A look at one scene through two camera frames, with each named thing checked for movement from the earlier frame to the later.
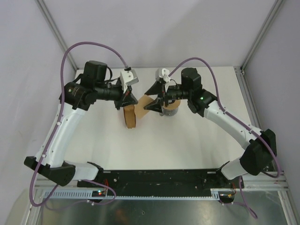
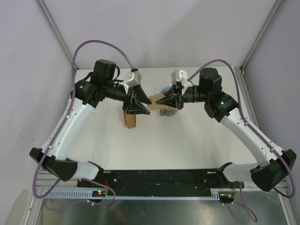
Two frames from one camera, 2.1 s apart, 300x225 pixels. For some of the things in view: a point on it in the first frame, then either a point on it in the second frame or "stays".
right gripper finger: x=154 y=105 to x=170 y=101
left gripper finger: x=129 y=99 to x=141 y=96
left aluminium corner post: x=43 y=7 stays
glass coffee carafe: x=167 y=112 stays
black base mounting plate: x=159 y=180 stays
